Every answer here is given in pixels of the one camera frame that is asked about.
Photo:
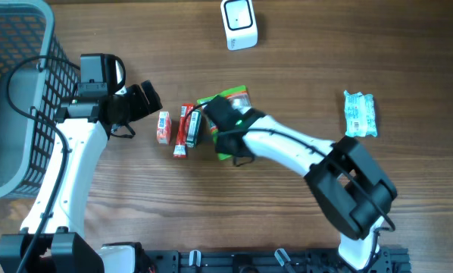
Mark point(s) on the red Kleenex tissue pack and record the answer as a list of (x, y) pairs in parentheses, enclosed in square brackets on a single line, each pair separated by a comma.
[(164, 127)]

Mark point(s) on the grey plastic shopping basket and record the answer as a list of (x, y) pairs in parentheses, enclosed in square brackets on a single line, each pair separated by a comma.
[(33, 80)]

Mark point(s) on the white barcode scanner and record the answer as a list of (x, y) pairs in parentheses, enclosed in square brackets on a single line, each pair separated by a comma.
[(239, 24)]

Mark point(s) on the red stick sachet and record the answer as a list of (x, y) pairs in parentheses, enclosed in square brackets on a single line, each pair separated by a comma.
[(180, 146)]

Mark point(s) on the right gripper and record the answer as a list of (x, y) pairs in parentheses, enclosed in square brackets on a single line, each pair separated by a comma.
[(221, 145)]

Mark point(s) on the green white small box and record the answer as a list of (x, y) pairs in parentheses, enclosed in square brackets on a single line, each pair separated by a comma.
[(194, 127)]

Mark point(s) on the green snack bag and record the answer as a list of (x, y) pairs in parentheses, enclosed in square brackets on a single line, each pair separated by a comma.
[(238, 97)]

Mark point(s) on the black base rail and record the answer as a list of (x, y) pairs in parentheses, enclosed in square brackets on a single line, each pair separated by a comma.
[(385, 260)]

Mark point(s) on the mint wet wipes pack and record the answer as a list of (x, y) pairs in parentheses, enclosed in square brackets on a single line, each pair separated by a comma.
[(360, 115)]

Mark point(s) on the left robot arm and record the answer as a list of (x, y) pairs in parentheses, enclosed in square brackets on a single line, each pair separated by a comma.
[(51, 236)]

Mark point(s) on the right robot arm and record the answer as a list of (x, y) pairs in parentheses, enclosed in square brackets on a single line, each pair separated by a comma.
[(351, 189)]

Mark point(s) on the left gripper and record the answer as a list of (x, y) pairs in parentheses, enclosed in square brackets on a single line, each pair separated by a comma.
[(142, 105)]

